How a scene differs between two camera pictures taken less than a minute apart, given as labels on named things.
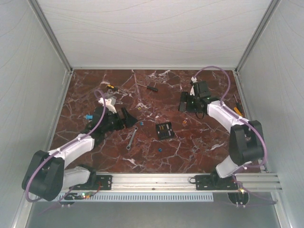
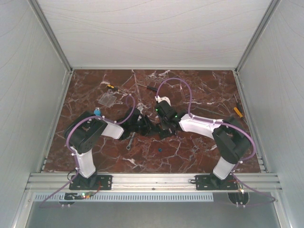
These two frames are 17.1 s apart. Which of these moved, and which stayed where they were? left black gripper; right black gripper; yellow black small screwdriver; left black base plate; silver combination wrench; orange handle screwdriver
Moved: left black gripper; right black gripper
Stayed: left black base plate; orange handle screwdriver; silver combination wrench; yellow black small screwdriver
